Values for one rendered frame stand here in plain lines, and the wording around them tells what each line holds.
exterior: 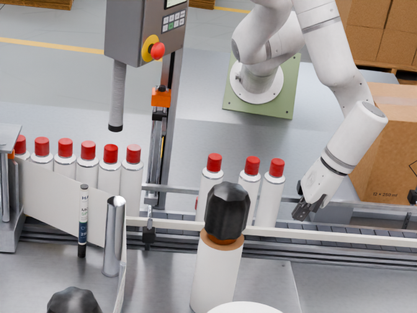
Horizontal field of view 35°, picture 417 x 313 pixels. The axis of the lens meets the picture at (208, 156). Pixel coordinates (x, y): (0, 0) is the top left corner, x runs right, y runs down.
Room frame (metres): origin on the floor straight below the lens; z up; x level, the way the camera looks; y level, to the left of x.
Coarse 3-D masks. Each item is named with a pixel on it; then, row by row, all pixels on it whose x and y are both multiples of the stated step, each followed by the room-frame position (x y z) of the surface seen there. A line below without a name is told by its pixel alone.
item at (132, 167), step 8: (136, 144) 1.32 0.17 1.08; (128, 152) 1.29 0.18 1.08; (136, 152) 1.29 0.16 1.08; (128, 160) 1.29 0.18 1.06; (136, 160) 1.29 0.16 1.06; (128, 168) 1.28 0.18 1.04; (136, 168) 1.28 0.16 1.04; (128, 176) 1.28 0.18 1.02; (136, 176) 1.28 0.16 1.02; (120, 184) 1.29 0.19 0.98; (128, 184) 1.28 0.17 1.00; (136, 184) 1.28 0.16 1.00; (120, 192) 1.29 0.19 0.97; (128, 192) 1.28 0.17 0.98; (136, 192) 1.28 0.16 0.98; (128, 200) 1.28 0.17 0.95; (136, 200) 1.28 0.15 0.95; (128, 208) 1.28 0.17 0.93; (136, 208) 1.28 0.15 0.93; (136, 216) 1.29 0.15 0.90
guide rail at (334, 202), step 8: (144, 184) 1.34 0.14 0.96; (152, 184) 1.34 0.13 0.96; (160, 184) 1.35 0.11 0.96; (168, 192) 1.34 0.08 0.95; (176, 192) 1.34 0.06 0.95; (184, 192) 1.35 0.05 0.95; (192, 192) 1.35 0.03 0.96; (288, 200) 1.38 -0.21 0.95; (296, 200) 1.38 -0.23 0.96; (336, 200) 1.40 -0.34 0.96; (344, 200) 1.40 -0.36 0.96; (368, 208) 1.40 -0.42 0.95; (376, 208) 1.40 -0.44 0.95; (384, 208) 1.41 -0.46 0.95; (392, 208) 1.41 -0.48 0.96; (400, 208) 1.41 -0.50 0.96; (408, 208) 1.41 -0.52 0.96; (416, 208) 1.42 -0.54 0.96
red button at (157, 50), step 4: (152, 44) 1.31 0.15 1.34; (156, 44) 1.30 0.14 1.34; (160, 44) 1.30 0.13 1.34; (148, 48) 1.30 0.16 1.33; (152, 48) 1.29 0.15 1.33; (156, 48) 1.29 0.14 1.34; (160, 48) 1.30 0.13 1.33; (164, 48) 1.31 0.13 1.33; (148, 52) 1.31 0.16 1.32; (152, 52) 1.29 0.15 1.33; (156, 52) 1.29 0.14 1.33; (160, 52) 1.30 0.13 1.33; (152, 56) 1.29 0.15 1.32; (156, 56) 1.29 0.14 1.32; (160, 56) 1.30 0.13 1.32
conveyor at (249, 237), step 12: (144, 216) 1.32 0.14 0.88; (156, 216) 1.33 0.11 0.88; (168, 216) 1.34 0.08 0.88; (180, 216) 1.34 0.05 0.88; (192, 216) 1.35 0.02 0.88; (132, 228) 1.27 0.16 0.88; (156, 228) 1.28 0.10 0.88; (288, 228) 1.37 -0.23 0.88; (300, 228) 1.37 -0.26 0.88; (312, 228) 1.38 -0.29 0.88; (324, 228) 1.39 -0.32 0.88; (336, 228) 1.39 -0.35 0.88; (348, 228) 1.40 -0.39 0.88; (252, 240) 1.29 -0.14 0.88; (264, 240) 1.30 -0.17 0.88; (276, 240) 1.30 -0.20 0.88; (288, 240) 1.31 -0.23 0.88; (300, 240) 1.32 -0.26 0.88; (312, 240) 1.33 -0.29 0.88; (408, 252) 1.34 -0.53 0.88
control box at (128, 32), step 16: (112, 0) 1.32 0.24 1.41; (128, 0) 1.30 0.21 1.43; (144, 0) 1.29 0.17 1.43; (160, 0) 1.33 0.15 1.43; (112, 16) 1.32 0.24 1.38; (128, 16) 1.30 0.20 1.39; (144, 16) 1.29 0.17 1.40; (160, 16) 1.34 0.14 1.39; (112, 32) 1.32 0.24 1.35; (128, 32) 1.30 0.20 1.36; (144, 32) 1.29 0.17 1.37; (160, 32) 1.34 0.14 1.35; (176, 32) 1.40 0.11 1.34; (112, 48) 1.32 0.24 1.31; (128, 48) 1.30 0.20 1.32; (144, 48) 1.29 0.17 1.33; (176, 48) 1.41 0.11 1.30; (128, 64) 1.30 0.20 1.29; (144, 64) 1.30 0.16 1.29
